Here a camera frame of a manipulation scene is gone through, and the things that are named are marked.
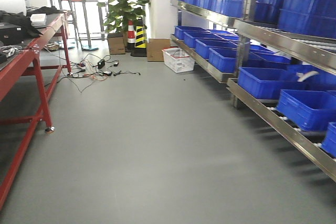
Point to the brown cardboard box floor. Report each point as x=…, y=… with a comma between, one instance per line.
x=155, y=47

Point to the striped traffic cone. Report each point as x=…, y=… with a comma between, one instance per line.
x=139, y=49

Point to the potted green plant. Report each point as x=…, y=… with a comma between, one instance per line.
x=120, y=12

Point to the black bag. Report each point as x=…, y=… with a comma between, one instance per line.
x=24, y=21

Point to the red frame table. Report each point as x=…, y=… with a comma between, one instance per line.
x=26, y=87

